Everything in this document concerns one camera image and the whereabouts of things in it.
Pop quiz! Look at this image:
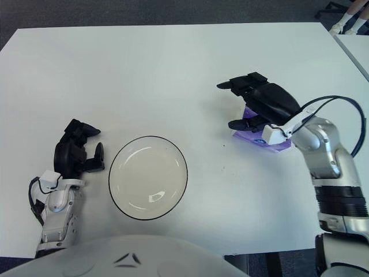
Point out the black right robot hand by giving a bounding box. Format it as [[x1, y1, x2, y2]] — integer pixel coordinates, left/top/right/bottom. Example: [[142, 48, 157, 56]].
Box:
[[216, 72, 300, 132]]

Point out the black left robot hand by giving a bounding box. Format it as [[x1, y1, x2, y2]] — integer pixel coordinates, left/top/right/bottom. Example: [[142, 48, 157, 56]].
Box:
[[54, 118, 106, 181]]

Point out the purple tissue paper pack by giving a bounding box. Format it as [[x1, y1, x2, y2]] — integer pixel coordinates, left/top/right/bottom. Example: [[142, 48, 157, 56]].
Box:
[[232, 103, 293, 154]]

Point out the white plate with black rim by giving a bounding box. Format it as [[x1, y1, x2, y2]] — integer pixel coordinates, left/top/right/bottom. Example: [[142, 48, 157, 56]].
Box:
[[108, 135, 189, 220]]

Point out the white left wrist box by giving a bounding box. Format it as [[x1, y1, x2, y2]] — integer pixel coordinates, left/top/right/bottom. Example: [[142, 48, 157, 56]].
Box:
[[39, 170, 62, 190]]

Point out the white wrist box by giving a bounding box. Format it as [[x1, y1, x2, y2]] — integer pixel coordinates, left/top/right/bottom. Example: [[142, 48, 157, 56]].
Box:
[[39, 170, 62, 190], [261, 123, 289, 145]]

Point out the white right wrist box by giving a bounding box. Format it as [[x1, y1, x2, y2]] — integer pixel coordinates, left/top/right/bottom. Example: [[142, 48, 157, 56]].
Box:
[[261, 123, 289, 145]]

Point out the white neighbouring table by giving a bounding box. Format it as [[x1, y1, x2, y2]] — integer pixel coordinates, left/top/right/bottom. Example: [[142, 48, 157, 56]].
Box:
[[336, 33, 369, 83]]

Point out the black office chair base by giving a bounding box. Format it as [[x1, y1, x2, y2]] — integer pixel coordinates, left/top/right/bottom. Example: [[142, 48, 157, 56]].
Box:
[[314, 1, 351, 20]]

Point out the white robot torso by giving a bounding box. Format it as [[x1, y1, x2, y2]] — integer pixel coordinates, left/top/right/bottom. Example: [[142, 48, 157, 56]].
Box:
[[0, 234, 246, 277]]

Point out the black table leg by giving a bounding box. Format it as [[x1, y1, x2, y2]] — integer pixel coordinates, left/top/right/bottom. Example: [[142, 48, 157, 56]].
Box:
[[266, 251, 282, 277]]

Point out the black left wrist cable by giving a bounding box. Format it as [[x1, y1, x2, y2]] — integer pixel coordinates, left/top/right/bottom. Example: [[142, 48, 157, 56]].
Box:
[[28, 176, 63, 226]]

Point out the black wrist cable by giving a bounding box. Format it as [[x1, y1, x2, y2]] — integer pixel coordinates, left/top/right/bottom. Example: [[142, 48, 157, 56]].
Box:
[[299, 95, 366, 158], [28, 176, 63, 226]]

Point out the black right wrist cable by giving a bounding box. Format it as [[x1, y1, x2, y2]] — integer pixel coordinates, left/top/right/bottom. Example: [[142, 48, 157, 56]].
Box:
[[299, 95, 366, 158]]

